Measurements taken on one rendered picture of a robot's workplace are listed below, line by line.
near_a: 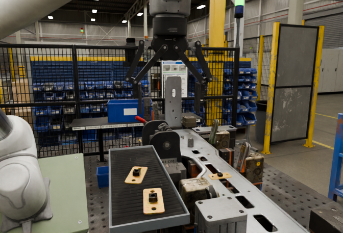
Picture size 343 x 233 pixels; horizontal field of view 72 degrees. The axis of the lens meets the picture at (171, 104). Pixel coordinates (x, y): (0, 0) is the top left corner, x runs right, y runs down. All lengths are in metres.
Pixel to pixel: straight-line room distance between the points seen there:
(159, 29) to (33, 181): 0.71
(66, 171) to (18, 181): 0.33
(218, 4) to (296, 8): 6.68
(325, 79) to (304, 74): 8.25
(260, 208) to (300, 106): 3.71
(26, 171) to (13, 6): 0.63
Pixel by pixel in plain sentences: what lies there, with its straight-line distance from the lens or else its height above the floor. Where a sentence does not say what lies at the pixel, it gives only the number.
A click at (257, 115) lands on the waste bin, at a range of 4.49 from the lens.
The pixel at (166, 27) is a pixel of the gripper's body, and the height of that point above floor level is 1.50.
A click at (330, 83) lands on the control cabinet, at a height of 0.50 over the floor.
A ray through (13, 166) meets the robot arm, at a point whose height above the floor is 1.08.
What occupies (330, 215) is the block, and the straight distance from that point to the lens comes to 0.81.
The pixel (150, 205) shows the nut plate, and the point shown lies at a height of 1.16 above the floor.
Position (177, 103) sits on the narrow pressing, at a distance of 1.59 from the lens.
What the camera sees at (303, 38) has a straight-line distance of 4.32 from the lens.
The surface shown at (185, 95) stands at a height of 1.17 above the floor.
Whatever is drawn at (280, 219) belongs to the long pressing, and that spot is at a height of 1.00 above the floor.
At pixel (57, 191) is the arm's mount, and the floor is 0.87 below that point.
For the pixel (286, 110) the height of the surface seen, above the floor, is 0.67.
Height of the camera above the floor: 1.43
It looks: 10 degrees down
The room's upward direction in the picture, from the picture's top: straight up
